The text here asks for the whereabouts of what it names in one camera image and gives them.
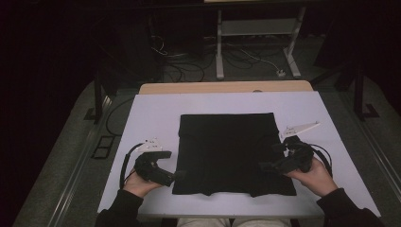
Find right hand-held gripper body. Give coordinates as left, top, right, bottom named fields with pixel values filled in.
left=272, top=121, right=322, bottom=175

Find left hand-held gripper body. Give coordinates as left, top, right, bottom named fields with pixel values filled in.
left=133, top=136, right=176, bottom=187

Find black tank top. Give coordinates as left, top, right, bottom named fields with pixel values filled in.
left=171, top=112, right=298, bottom=199

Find person's left hand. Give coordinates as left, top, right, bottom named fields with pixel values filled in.
left=122, top=167, right=164, bottom=200

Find person's right hand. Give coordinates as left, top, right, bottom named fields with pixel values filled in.
left=285, top=156, right=340, bottom=199

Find person's left leg light trousers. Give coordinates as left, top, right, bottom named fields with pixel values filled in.
left=176, top=218, right=234, bottom=227

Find person's leg light trousers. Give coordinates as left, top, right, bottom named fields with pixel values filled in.
left=233, top=218, right=293, bottom=227
left=176, top=218, right=234, bottom=227

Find person's right leg light trousers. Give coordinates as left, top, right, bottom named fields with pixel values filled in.
left=233, top=218, right=293, bottom=227

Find light wooden table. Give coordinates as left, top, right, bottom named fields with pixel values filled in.
left=138, top=79, right=314, bottom=96

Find white table cover sheet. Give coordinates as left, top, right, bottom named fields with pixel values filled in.
left=96, top=91, right=382, bottom=219

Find black metal stand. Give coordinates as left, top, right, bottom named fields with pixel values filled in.
left=83, top=69, right=112, bottom=125
left=309, top=60, right=381, bottom=123

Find left hand-held gripper black cable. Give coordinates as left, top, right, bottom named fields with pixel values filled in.
left=118, top=142, right=145, bottom=190

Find hand-held gripper black cable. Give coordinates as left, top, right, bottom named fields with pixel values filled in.
left=118, top=142, right=145, bottom=190
left=309, top=143, right=334, bottom=178

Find right hand-held gripper black cable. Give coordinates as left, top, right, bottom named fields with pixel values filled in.
left=309, top=143, right=334, bottom=178

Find thin black floor cable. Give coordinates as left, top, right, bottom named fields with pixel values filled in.
left=105, top=96, right=136, bottom=138

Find metal floor rail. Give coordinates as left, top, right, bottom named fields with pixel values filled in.
left=345, top=94, right=401, bottom=204
left=46, top=94, right=113, bottom=227

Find black floor cables bundle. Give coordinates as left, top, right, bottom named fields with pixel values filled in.
left=163, top=61, right=206, bottom=83

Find white floor cable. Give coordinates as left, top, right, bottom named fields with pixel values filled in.
left=238, top=47, right=282, bottom=74

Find grey metal desk frame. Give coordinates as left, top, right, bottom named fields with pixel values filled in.
left=215, top=6, right=307, bottom=80

